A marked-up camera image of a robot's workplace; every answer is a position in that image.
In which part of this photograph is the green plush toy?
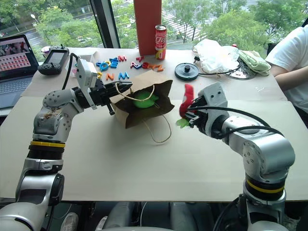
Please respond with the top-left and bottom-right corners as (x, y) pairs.
(131, 90), (160, 109)

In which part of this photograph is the orange letter Z magnet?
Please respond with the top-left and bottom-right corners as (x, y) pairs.
(148, 63), (165, 73)

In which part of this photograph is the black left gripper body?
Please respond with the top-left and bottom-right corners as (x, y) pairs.
(90, 78), (116, 116)

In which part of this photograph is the black remote controller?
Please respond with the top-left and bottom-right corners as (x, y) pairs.
(38, 44), (70, 76)

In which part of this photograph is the white sneaker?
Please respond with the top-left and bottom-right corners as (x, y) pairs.
(94, 216), (108, 231)
(60, 212), (80, 231)

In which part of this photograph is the white plastic bag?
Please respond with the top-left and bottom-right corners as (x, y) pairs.
(192, 38), (242, 74)

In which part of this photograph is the black round disc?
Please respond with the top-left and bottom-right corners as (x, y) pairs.
(174, 62), (200, 81)

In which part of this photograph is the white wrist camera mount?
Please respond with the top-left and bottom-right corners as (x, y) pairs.
(197, 81), (229, 135)
(75, 58), (100, 110)

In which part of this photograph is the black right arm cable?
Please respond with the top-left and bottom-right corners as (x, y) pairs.
(186, 106), (285, 138)

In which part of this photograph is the blue letter Q magnet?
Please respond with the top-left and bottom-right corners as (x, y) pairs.
(96, 61), (112, 72)

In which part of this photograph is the dark window frame post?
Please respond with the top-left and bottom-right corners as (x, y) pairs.
(90, 0), (121, 49)

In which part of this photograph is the orange upright board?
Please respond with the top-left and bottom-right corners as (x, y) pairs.
(133, 0), (163, 56)

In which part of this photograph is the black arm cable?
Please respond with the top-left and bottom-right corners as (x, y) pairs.
(186, 106), (285, 138)
(62, 52), (80, 90)

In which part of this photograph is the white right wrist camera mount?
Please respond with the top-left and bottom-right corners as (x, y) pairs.
(197, 81), (229, 135)

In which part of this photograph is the small white box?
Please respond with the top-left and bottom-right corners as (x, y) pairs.
(77, 53), (93, 64)

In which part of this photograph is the green folded cloth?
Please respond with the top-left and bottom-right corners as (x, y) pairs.
(237, 50), (272, 77)

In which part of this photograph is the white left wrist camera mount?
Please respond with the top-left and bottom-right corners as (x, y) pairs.
(75, 58), (100, 110)

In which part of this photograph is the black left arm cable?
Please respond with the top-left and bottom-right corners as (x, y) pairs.
(62, 52), (80, 90)

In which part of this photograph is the brown paper bag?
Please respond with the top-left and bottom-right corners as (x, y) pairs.
(109, 70), (175, 144)

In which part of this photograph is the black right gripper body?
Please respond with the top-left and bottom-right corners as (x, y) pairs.
(186, 95), (210, 132)

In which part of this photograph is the person in white shirt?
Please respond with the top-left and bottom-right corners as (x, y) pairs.
(265, 25), (308, 114)

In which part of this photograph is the round metal ring plate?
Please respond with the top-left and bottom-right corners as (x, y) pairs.
(221, 57), (258, 80)

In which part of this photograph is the red soda can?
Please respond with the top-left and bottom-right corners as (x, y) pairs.
(154, 24), (167, 61)

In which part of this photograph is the red chili plush toy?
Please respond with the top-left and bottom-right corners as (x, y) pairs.
(175, 83), (197, 129)

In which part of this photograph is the grey laptop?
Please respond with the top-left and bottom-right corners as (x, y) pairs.
(0, 34), (39, 109)

